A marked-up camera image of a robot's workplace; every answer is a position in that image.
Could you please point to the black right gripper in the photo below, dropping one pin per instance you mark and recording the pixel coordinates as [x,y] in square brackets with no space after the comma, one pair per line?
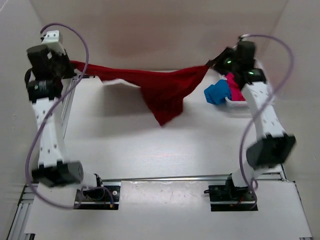
[215,63]

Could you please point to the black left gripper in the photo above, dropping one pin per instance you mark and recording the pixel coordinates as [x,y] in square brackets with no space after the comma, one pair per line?
[64,57]

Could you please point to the red t-shirt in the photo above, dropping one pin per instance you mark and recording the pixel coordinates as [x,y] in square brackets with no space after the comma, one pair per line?
[163,92]

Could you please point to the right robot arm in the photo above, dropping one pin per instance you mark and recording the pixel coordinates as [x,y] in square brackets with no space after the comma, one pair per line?
[273,145]

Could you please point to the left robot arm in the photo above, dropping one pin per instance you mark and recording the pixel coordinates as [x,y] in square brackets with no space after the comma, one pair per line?
[51,88]

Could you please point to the pink t-shirt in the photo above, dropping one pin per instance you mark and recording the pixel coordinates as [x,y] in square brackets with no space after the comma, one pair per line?
[235,92]

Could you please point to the blue t-shirt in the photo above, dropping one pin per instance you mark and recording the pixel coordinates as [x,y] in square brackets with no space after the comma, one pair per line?
[216,94]

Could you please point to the white plastic laundry basket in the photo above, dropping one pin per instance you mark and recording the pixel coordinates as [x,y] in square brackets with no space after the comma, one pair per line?
[230,103]

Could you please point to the white front cover board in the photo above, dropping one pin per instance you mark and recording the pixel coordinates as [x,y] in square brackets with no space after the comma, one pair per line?
[175,211]

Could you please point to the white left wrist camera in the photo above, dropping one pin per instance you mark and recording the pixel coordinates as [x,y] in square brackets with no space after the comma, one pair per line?
[52,37]

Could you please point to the aluminium front rail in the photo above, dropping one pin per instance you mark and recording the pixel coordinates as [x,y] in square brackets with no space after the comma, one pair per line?
[269,176]

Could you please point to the aluminium rail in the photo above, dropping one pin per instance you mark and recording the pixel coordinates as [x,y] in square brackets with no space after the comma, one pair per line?
[47,159]
[269,176]

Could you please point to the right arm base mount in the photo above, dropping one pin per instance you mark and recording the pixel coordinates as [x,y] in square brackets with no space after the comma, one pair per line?
[230,199]

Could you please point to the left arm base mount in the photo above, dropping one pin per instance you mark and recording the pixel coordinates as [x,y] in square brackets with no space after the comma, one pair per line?
[107,198]

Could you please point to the aluminium left side rail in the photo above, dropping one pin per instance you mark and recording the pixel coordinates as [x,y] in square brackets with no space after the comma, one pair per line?
[47,159]

